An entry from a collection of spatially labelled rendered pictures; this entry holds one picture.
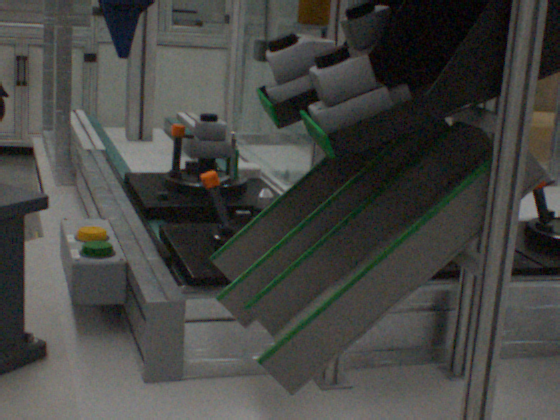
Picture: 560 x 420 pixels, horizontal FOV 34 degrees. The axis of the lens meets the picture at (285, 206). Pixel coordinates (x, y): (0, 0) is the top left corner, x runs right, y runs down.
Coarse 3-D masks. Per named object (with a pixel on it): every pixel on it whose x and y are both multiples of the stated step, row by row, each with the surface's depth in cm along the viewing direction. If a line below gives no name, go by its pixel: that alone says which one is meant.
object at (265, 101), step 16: (384, 0) 98; (400, 0) 98; (416, 0) 85; (432, 0) 86; (400, 16) 86; (416, 16) 86; (384, 32) 86; (400, 32) 86; (416, 32) 86; (384, 48) 86; (400, 48) 86; (384, 64) 87; (304, 96) 86; (272, 112) 86; (288, 112) 87
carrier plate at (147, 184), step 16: (128, 176) 161; (144, 176) 162; (160, 176) 162; (144, 192) 150; (256, 192) 156; (272, 192) 157; (144, 208) 143; (160, 208) 143; (176, 208) 143; (192, 208) 144; (208, 208) 145; (240, 208) 146
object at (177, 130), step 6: (174, 126) 151; (180, 126) 152; (174, 132) 151; (180, 132) 152; (174, 138) 153; (180, 138) 152; (192, 138) 153; (174, 144) 153; (180, 144) 153; (174, 150) 153; (180, 150) 153; (174, 156) 153; (180, 156) 153; (174, 162) 153; (180, 162) 153; (174, 168) 153
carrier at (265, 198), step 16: (256, 208) 123; (160, 224) 132; (176, 224) 133; (192, 224) 133; (208, 224) 134; (240, 224) 128; (176, 240) 125; (192, 240) 126; (208, 240) 126; (224, 240) 120; (176, 256) 120; (192, 256) 119; (208, 256) 119; (192, 272) 112; (208, 272) 113
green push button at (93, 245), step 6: (84, 246) 119; (90, 246) 119; (96, 246) 119; (102, 246) 119; (108, 246) 120; (84, 252) 119; (90, 252) 118; (96, 252) 118; (102, 252) 118; (108, 252) 119
